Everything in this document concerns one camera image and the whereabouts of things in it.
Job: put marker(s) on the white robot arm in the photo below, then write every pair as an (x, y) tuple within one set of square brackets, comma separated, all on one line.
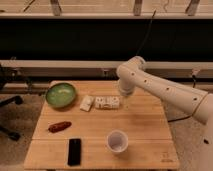
[(198, 103)]

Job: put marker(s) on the green ceramic bowl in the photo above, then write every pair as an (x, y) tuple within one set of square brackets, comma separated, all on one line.
[(60, 95)]

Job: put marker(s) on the small white box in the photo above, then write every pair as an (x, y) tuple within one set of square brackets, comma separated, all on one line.
[(87, 103)]

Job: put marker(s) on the wooden table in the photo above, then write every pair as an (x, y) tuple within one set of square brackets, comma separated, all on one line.
[(141, 117)]

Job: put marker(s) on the white paper cup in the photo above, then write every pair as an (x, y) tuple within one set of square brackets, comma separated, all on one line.
[(117, 141)]

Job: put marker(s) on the red sausage toy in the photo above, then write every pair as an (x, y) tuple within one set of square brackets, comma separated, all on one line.
[(59, 126)]

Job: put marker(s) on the black smartphone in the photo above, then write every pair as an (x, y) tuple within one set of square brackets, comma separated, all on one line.
[(74, 152)]

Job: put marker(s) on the black office chair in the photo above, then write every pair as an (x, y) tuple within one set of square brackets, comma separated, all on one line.
[(5, 125)]

